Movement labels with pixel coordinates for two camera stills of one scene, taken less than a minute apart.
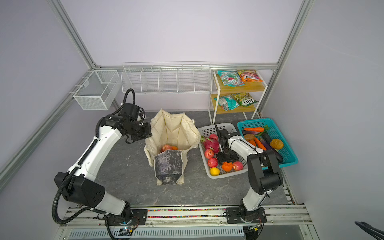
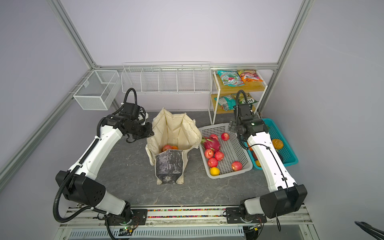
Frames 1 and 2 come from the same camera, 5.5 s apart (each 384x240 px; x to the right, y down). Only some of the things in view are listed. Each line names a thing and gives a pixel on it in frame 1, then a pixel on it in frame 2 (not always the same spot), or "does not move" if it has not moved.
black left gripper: (148, 133) does not move
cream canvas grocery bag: (169, 136) does not move
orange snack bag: (248, 76) does not move
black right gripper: (221, 159) to (233, 127)
